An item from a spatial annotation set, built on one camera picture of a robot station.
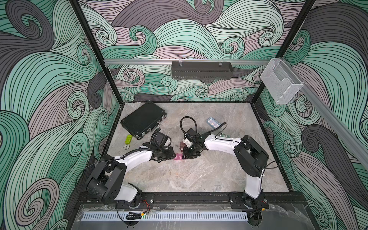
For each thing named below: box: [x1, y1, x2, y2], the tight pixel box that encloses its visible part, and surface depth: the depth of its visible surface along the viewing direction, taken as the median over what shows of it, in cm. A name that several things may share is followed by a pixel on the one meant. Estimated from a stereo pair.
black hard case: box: [120, 100, 168, 140], surface depth 106 cm
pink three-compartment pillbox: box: [173, 153, 183, 161], surface depth 89 cm
